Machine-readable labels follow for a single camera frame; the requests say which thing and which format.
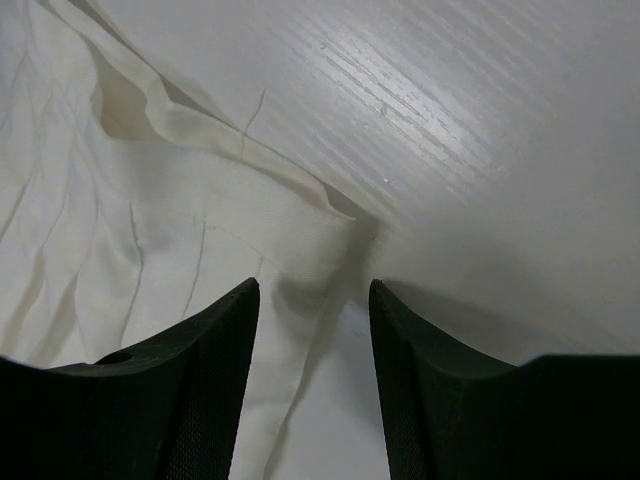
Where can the white pleated skirt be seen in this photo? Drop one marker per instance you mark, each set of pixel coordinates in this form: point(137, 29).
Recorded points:
point(124, 212)

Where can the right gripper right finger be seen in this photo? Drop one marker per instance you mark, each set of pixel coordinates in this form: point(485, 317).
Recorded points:
point(452, 412)

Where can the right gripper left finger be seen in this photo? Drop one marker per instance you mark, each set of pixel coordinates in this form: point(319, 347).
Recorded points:
point(167, 407)

